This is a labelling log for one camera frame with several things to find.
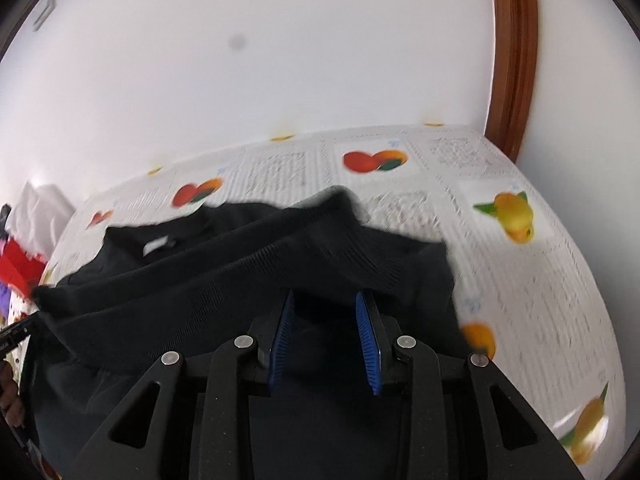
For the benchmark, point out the white light switch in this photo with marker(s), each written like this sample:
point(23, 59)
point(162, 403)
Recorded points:
point(44, 9)

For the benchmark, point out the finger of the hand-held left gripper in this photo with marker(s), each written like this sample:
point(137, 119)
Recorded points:
point(20, 332)

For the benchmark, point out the black sweatshirt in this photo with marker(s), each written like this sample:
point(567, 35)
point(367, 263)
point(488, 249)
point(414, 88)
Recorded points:
point(200, 280)

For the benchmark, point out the fruit print tablecloth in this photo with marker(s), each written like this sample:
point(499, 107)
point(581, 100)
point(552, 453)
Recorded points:
point(525, 300)

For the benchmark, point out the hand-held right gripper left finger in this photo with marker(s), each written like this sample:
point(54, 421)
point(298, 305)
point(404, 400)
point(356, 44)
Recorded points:
point(280, 345)

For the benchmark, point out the wooden door frame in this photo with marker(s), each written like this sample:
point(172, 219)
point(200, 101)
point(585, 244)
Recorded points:
point(512, 60)

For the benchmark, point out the white plastic bag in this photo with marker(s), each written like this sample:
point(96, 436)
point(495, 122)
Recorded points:
point(42, 215)

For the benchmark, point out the red paper bag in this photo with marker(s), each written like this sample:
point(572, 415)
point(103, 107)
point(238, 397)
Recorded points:
point(17, 267)

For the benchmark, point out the person's left hand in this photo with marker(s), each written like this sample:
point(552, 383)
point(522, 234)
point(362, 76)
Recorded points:
point(10, 392)

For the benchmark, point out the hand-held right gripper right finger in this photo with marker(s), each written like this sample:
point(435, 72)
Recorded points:
point(367, 345)

